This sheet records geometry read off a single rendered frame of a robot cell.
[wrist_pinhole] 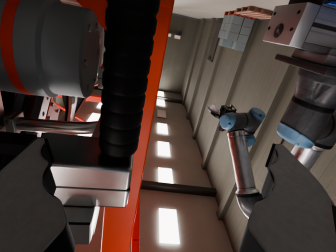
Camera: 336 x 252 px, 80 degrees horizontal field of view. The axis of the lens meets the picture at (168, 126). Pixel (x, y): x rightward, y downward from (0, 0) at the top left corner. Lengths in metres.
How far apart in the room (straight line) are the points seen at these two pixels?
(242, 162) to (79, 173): 0.80
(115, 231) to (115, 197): 1.04
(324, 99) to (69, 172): 0.65
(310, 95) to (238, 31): 7.13
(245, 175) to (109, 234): 0.77
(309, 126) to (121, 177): 0.62
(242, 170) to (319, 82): 0.44
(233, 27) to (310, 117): 7.08
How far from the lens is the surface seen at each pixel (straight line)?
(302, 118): 0.72
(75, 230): 0.22
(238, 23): 7.76
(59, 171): 0.19
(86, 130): 0.43
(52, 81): 0.31
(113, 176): 0.19
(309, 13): 0.59
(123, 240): 1.31
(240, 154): 0.92
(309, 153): 0.90
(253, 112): 1.02
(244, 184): 0.93
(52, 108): 0.65
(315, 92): 0.70
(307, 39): 0.60
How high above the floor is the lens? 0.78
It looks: 26 degrees up
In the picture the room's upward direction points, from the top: 167 degrees counter-clockwise
